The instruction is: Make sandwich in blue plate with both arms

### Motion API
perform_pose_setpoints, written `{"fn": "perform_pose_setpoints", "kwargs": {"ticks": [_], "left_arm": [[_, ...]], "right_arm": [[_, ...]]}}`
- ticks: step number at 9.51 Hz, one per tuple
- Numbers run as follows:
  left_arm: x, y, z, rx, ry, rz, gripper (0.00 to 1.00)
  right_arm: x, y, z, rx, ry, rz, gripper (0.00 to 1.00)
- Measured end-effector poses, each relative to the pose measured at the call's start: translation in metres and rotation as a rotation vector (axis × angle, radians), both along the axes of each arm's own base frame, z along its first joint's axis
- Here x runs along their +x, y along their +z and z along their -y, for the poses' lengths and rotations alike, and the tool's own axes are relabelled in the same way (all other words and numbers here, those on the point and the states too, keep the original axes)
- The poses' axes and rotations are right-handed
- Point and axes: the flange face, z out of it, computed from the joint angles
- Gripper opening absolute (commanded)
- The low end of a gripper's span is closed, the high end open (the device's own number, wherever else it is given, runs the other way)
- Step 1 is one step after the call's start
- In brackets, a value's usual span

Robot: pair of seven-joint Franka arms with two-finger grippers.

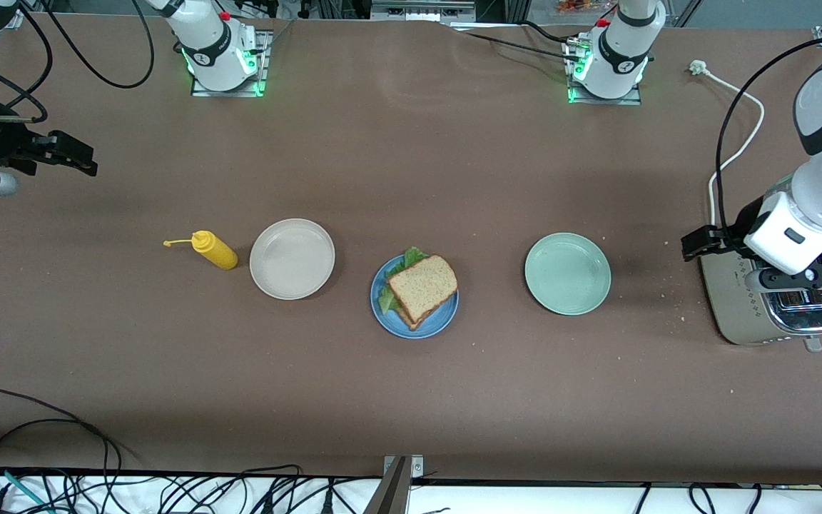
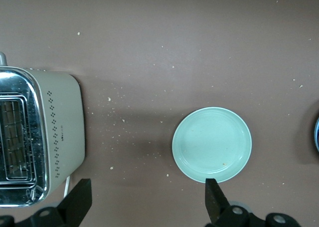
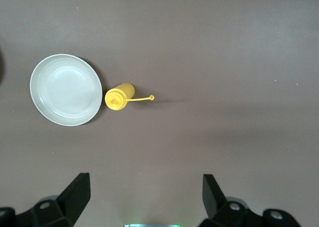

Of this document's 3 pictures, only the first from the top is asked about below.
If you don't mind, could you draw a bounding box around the white sheet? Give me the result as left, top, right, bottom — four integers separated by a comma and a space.
0, 471, 822, 514

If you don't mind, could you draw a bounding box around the small metal bracket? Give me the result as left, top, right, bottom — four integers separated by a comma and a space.
382, 455, 425, 488

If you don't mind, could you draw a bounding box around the grey metal box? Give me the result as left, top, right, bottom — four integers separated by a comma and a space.
370, 0, 477, 21

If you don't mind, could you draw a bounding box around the blue round plate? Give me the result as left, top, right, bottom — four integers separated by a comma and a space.
370, 253, 460, 339

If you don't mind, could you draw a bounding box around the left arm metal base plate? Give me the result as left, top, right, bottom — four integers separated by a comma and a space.
565, 37, 644, 106

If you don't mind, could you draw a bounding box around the yellow mustard squeeze bottle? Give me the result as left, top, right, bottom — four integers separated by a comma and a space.
163, 230, 239, 271

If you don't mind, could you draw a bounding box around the brown bread slice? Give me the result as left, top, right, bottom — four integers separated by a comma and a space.
393, 300, 455, 331
387, 255, 459, 323

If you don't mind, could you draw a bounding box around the thin black looping cable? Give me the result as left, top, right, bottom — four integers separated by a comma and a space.
0, 389, 126, 493

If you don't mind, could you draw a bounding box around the black base power cable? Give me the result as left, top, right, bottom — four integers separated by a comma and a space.
454, 20, 583, 61

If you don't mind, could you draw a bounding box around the mint green round plate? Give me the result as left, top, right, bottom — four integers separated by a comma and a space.
524, 233, 612, 316

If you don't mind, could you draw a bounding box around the teal cable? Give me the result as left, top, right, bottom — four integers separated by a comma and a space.
0, 464, 59, 514

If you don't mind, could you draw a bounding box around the green lettuce leaf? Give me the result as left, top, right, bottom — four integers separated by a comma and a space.
378, 247, 429, 316

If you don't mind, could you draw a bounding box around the dark metal pole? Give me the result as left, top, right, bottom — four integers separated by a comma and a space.
361, 457, 412, 514

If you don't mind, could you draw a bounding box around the beige chrome toaster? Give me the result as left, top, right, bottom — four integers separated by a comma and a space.
700, 243, 822, 353

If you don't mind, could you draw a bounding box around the beige round plate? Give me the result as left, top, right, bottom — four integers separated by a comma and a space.
249, 218, 336, 301

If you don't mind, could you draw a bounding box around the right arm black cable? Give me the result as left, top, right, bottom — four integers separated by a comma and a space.
44, 0, 156, 90
0, 0, 54, 126

